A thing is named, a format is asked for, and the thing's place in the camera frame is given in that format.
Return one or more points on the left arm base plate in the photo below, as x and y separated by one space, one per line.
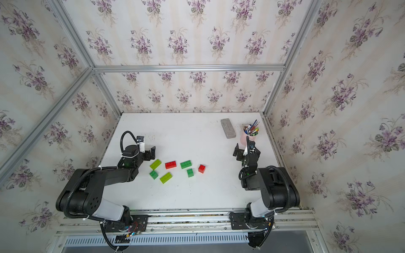
137 224

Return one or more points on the white slotted cable duct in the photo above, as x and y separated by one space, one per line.
158 239

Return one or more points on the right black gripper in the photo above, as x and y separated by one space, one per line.
246 153

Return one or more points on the pink pen cup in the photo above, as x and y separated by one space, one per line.
244 136

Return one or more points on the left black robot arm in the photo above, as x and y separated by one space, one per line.
82 196

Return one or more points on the lime long lego brick front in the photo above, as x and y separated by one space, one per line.
165 178

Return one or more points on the lime long lego brick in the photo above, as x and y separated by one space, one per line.
165 178
155 164

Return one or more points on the aluminium mounting rail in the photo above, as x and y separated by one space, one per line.
181 221

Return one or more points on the red long lego brick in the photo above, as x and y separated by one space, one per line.
170 165

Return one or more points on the small red lego brick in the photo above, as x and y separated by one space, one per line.
201 169

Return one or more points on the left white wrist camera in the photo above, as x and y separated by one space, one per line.
141 144

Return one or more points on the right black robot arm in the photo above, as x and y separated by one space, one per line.
278 191

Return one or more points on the green long lego brick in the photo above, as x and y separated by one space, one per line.
186 164

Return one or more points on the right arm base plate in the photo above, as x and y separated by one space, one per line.
242 221

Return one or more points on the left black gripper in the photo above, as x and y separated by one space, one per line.
147 153

